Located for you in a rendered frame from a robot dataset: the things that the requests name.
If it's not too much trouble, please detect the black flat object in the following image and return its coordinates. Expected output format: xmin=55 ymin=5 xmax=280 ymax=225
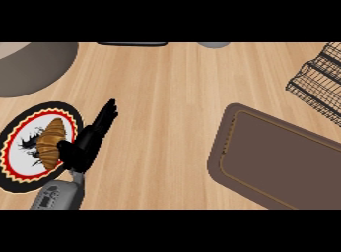
xmin=96 ymin=42 xmax=169 ymax=47

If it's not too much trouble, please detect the small grey round object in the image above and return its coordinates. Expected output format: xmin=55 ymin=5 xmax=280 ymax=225
xmin=197 ymin=42 xmax=231 ymax=49

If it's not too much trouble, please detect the black red patterned plate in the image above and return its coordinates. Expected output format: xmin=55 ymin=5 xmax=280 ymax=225
xmin=0 ymin=100 xmax=85 ymax=194

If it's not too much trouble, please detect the large grey round bowl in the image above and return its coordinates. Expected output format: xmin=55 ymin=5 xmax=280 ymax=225
xmin=0 ymin=42 xmax=80 ymax=98

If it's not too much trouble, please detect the brown tray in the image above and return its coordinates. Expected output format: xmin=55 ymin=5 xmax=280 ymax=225
xmin=206 ymin=102 xmax=341 ymax=211

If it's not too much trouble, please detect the black wire tiered basket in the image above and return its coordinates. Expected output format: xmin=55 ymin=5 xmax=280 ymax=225
xmin=284 ymin=42 xmax=341 ymax=138

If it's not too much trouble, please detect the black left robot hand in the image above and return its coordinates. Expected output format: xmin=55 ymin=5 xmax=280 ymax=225
xmin=55 ymin=98 xmax=120 ymax=174

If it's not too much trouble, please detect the brown croissant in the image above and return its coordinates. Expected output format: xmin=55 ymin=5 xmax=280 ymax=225
xmin=36 ymin=117 xmax=68 ymax=171

